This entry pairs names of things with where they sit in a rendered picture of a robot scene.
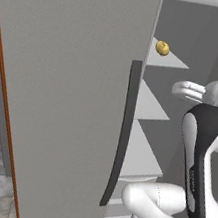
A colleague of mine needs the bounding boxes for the yellow lemon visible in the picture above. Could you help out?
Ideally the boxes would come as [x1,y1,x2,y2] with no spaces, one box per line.
[153,39,172,57]

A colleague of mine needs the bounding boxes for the grey fridge interior with shelves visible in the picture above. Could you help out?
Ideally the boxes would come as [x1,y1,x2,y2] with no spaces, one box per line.
[103,0,218,218]

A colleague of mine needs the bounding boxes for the dark grey door handle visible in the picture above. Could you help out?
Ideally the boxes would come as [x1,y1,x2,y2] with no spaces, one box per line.
[98,57,145,210]

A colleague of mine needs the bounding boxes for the grey fridge door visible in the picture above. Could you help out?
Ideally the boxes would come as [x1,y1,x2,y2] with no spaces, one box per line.
[0,0,164,218]

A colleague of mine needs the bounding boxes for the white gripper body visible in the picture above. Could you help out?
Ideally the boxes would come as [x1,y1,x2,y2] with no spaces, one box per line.
[169,78,209,106]

